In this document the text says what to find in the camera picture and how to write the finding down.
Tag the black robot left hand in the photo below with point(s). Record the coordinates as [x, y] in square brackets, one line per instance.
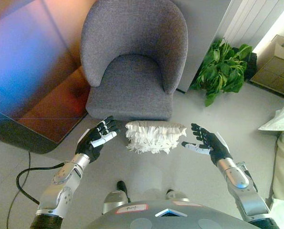
[87, 144]

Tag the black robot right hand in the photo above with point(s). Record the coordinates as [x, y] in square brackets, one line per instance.
[216, 145]

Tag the white fringed pillow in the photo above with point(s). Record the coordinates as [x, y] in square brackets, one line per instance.
[154, 136]

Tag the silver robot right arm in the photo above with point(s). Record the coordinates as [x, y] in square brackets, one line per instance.
[246, 193]

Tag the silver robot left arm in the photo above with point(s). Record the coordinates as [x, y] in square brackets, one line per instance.
[58, 188]

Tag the silver robot left leg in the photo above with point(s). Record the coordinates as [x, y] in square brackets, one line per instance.
[113, 199]

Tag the silver robot leg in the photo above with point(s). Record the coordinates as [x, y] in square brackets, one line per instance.
[176, 195]
[113, 199]

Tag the silver robot right leg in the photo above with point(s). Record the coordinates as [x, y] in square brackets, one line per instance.
[176, 195]

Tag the green leafy potted plant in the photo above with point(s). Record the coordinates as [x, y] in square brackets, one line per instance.
[223, 69]

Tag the grey robot torso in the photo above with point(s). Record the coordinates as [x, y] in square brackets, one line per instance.
[170, 219]

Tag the brown wooden table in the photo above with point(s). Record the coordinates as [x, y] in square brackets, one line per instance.
[37, 71]

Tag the grey fabric armchair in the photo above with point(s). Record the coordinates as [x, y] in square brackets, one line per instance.
[132, 38]

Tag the white curtain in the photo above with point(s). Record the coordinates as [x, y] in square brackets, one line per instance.
[251, 19]

